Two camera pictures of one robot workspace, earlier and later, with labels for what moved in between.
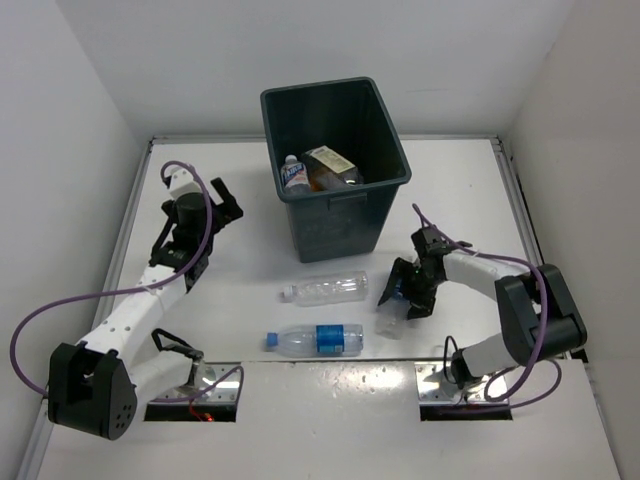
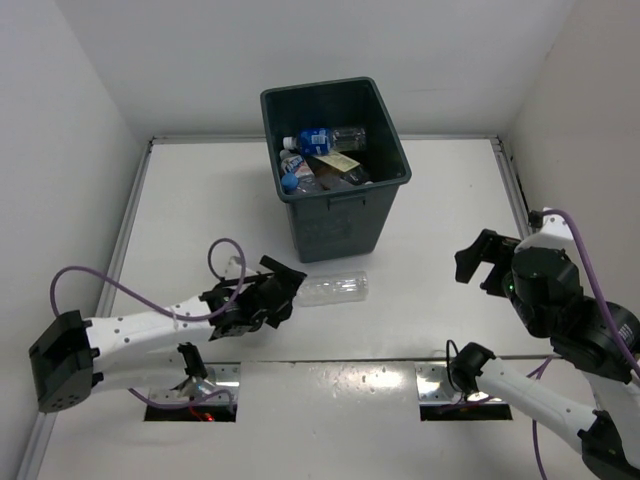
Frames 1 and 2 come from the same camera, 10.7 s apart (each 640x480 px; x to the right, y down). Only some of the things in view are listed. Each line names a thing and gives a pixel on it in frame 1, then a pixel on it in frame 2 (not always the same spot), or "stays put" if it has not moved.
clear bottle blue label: (318, 340) -> (309, 184)
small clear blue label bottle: (393, 314) -> (321, 141)
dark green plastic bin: (351, 118) stays put
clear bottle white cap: (328, 288) stays put
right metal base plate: (436, 384) stays put
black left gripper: (227, 211) -> (274, 266)
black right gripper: (421, 305) -> (488, 246)
